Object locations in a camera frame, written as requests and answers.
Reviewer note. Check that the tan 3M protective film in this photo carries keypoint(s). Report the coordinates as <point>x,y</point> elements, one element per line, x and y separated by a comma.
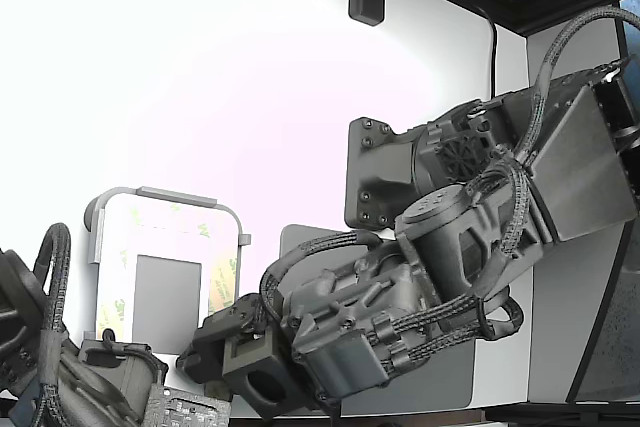
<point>220,287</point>

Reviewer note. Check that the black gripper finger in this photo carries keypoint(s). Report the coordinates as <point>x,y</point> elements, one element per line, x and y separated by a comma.
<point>210,338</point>
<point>200,364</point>

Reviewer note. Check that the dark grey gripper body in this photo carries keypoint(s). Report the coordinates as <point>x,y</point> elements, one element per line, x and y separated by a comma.
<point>260,372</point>

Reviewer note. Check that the grey circuit board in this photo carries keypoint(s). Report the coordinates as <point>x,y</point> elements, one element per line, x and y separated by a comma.
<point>190,407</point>

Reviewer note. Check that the grey rectangular mat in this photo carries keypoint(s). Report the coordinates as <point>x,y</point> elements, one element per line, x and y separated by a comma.
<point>310,237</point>

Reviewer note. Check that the small grey square pad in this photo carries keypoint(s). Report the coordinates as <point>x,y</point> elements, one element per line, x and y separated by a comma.
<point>167,297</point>

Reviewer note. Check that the dark speckled panel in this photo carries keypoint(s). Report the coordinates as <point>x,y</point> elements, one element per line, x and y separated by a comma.
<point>615,322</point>

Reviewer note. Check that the grey device holder fixture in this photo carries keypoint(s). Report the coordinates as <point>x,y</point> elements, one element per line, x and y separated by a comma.
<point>175,195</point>

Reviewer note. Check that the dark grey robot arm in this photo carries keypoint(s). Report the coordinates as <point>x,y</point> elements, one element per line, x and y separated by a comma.
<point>575,172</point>

